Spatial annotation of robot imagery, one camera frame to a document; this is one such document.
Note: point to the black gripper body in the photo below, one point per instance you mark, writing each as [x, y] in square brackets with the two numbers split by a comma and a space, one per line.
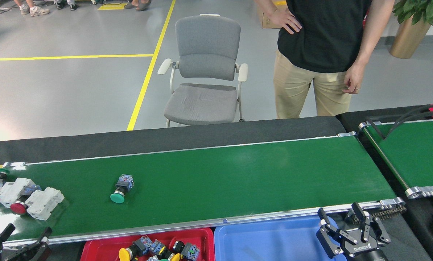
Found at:
[365, 253]

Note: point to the white circuit breaker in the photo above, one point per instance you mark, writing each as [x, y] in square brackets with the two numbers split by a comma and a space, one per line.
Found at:
[13, 190]
[44, 203]

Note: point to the yellow push button switch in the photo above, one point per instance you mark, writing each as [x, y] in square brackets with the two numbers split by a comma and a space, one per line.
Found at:
[174, 257]
[136, 248]

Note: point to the person's right forearm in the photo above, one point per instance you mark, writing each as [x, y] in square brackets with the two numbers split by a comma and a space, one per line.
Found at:
[267, 4]

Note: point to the red plastic tray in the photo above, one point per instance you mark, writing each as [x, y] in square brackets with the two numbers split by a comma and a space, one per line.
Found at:
[100, 252]

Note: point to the blue plastic tray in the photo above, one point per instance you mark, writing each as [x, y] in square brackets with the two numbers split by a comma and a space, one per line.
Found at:
[267, 243]

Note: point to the short green conveyor belt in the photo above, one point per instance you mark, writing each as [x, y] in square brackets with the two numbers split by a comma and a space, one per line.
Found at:
[412, 156]

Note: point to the long green conveyor belt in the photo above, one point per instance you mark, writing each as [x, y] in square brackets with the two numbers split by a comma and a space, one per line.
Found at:
[238, 181]

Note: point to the person's left hand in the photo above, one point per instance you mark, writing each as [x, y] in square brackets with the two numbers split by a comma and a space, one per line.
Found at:
[354, 78]

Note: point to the person's right hand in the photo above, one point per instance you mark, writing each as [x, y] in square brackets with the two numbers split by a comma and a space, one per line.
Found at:
[285, 20]

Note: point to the gold plant pot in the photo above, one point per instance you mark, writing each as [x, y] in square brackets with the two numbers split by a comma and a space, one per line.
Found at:
[407, 40]

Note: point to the green potted plant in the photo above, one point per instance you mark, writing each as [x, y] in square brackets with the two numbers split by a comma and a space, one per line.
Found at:
[419, 9]

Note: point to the brown cardboard box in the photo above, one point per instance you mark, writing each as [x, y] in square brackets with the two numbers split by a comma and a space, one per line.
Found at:
[269, 21]

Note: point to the grey office chair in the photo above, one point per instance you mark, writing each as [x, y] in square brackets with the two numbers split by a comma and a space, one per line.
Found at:
[207, 40]

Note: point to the background person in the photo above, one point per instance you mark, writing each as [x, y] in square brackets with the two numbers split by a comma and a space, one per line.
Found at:
[140, 5]
[60, 5]
[38, 11]

